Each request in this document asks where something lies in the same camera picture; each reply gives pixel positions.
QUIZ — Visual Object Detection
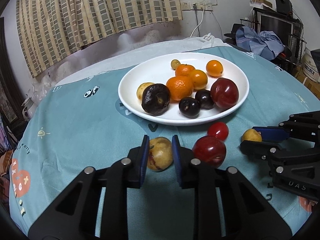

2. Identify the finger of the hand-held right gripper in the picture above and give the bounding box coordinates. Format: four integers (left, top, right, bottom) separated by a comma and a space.
240, 141, 320, 167
252, 112, 320, 143

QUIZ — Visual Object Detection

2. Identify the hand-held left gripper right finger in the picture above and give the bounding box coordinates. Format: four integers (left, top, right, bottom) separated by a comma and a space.
171, 135, 293, 240

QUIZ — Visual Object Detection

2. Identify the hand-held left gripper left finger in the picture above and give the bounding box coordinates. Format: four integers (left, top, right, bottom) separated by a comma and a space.
28, 135, 150, 240

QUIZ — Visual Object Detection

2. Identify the small yellow fruit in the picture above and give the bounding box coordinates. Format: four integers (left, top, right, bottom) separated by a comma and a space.
241, 128, 263, 143

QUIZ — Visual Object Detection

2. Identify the striped yellow pepino melon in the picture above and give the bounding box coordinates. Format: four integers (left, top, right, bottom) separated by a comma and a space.
147, 137, 174, 172

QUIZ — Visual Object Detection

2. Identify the dark purple plum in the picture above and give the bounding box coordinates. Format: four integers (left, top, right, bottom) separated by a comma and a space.
178, 97, 201, 118
195, 89, 215, 109

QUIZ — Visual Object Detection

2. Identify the wrinkled purple passion fruit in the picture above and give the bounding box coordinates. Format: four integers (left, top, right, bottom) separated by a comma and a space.
142, 83, 171, 117

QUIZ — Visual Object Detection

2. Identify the large red plum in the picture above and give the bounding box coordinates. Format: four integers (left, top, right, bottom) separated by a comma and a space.
210, 78, 239, 109

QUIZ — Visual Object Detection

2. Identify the yellow oval fruit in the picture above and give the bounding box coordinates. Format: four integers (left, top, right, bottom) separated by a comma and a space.
136, 82, 155, 101

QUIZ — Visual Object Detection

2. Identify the large orange mandarin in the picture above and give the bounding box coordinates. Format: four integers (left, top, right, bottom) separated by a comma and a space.
166, 76, 194, 101

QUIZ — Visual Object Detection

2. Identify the smooth round orange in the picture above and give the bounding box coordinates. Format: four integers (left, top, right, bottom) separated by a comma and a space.
188, 69, 208, 90

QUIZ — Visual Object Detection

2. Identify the yellow-orange round fruit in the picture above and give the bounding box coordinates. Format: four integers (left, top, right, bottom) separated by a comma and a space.
206, 60, 224, 77

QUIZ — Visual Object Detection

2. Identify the small orange mandarin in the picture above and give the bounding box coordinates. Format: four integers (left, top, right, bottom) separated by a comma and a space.
175, 64, 196, 77

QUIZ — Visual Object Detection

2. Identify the white oval plate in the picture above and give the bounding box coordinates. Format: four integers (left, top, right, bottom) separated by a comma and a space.
118, 52, 250, 126

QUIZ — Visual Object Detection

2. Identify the small red tomato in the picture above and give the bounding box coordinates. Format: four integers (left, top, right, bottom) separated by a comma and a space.
207, 122, 229, 141

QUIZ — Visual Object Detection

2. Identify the teal printed tablecloth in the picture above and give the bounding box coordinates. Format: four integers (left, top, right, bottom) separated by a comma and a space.
9, 46, 318, 240

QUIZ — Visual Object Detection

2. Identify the white bucket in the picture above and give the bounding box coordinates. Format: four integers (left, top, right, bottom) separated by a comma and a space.
301, 50, 320, 83

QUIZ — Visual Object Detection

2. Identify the blue clothing pile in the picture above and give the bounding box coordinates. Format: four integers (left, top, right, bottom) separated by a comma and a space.
236, 27, 286, 58

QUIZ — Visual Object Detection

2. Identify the black monitor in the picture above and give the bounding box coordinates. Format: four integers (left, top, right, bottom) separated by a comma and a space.
258, 12, 295, 48

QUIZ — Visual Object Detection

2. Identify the black hat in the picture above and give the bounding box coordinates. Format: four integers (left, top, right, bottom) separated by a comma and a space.
223, 24, 247, 46

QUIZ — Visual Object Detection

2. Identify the white cloth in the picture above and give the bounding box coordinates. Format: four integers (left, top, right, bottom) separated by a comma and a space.
57, 34, 227, 85

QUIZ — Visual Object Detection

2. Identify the clear plastic bag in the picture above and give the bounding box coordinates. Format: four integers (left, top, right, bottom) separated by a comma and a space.
27, 74, 58, 101

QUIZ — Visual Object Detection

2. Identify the white kettle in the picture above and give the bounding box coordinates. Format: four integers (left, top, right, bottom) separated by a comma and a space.
22, 97, 38, 118

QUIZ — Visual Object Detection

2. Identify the black speaker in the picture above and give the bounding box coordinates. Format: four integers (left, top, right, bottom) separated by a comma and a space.
274, 0, 293, 15

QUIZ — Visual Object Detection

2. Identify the cardboard box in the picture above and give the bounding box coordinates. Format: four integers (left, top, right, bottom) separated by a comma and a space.
251, 0, 273, 8

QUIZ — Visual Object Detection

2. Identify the checked beige curtain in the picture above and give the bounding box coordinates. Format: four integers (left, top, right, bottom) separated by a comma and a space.
16, 0, 183, 77

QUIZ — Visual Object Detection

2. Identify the white power cable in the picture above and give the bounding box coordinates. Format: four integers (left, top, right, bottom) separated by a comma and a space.
190, 9, 205, 38

